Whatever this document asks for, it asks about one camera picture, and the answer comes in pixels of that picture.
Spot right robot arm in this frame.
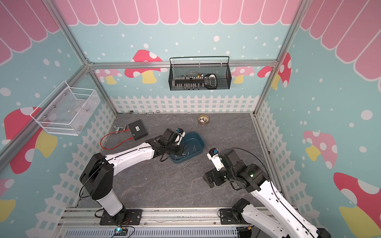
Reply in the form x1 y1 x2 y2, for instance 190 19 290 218
203 148 331 238

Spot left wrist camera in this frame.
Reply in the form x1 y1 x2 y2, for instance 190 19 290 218
175 128 186 145

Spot green lit circuit board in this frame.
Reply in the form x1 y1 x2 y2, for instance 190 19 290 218
112 228 129 238

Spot black flat device box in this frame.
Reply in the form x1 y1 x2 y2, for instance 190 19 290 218
128 120 148 141

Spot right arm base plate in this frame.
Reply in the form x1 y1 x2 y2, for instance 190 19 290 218
217 208 248 225

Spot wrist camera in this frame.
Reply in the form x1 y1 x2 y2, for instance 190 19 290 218
175 128 186 145
207 148 224 171

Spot black item in basket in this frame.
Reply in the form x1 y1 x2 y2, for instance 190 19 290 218
204 74 217 90

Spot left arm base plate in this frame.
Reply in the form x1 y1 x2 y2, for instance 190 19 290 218
99 208 143 226

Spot metal bracket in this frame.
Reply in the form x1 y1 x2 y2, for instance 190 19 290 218
113 125 130 134

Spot black wire wall basket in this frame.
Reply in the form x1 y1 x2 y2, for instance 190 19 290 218
168 56 232 91

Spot white wire wall basket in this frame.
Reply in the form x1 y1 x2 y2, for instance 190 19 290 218
30 81 101 136

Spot tape roll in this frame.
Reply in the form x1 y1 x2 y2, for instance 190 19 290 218
197 115 210 125

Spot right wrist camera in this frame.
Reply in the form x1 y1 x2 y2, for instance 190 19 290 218
207 148 224 171

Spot red cable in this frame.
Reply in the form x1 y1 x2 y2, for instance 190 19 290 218
100 129 134 150

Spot aluminium front rail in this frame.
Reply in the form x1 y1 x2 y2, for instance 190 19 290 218
58 207 246 230

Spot teal plastic storage box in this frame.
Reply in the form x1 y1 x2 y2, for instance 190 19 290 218
169 132 205 164

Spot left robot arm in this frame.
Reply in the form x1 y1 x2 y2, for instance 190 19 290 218
80 129 186 224

